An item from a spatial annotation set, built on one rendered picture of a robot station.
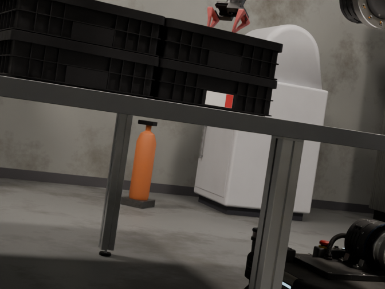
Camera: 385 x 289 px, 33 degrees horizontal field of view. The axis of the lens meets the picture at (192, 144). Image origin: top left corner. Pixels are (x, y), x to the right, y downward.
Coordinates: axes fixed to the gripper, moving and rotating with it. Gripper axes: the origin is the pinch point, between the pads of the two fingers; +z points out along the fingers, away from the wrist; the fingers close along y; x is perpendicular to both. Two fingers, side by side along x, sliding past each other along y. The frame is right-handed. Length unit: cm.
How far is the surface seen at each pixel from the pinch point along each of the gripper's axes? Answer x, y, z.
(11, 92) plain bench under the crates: -69, 14, 75
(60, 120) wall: 201, -257, -52
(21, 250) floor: 64, -90, 80
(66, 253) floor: 77, -78, 71
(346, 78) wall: 348, -106, -231
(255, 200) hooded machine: 267, -102, -53
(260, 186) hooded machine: 263, -100, -64
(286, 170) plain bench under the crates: -14, 49, 52
